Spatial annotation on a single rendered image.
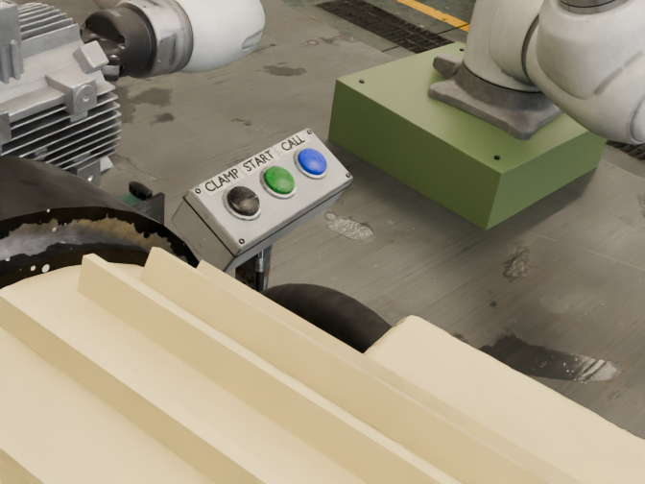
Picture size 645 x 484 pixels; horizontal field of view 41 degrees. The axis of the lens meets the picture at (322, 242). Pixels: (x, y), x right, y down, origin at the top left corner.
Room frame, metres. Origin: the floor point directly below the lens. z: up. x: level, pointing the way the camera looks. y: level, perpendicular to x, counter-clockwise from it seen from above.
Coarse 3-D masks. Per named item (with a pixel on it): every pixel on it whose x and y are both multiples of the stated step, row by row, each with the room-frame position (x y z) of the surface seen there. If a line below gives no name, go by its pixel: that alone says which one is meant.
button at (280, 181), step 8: (272, 168) 0.68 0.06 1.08; (280, 168) 0.69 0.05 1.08; (264, 176) 0.67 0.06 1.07; (272, 176) 0.67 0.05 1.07; (280, 176) 0.68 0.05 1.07; (288, 176) 0.68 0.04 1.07; (272, 184) 0.66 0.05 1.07; (280, 184) 0.67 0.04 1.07; (288, 184) 0.67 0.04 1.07; (280, 192) 0.66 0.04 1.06; (288, 192) 0.67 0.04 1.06
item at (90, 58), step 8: (80, 48) 0.78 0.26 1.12; (88, 48) 0.79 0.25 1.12; (96, 48) 0.79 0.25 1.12; (80, 56) 0.78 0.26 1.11; (88, 56) 0.78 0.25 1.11; (96, 56) 0.79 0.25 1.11; (104, 56) 0.79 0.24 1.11; (80, 64) 0.78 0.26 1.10; (88, 64) 0.78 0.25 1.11; (96, 64) 0.78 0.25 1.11; (104, 64) 0.79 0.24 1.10; (88, 72) 0.78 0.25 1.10; (104, 160) 0.79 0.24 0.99; (104, 168) 0.78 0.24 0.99
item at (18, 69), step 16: (0, 0) 0.74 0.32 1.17; (0, 16) 0.72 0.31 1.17; (16, 16) 0.74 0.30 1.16; (0, 32) 0.72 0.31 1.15; (16, 32) 0.74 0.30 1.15; (0, 48) 0.72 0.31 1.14; (16, 48) 0.73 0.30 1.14; (0, 64) 0.72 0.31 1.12; (16, 64) 0.73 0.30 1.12; (0, 80) 0.72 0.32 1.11
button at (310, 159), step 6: (306, 150) 0.73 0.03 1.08; (312, 150) 0.73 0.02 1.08; (300, 156) 0.72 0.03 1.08; (306, 156) 0.72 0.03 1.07; (312, 156) 0.72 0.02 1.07; (318, 156) 0.73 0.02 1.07; (300, 162) 0.71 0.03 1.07; (306, 162) 0.71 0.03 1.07; (312, 162) 0.71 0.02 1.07; (318, 162) 0.72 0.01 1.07; (324, 162) 0.72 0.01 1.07; (306, 168) 0.71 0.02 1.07; (312, 168) 0.71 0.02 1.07; (318, 168) 0.71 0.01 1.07; (324, 168) 0.72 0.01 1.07; (312, 174) 0.71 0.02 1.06; (318, 174) 0.71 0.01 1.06
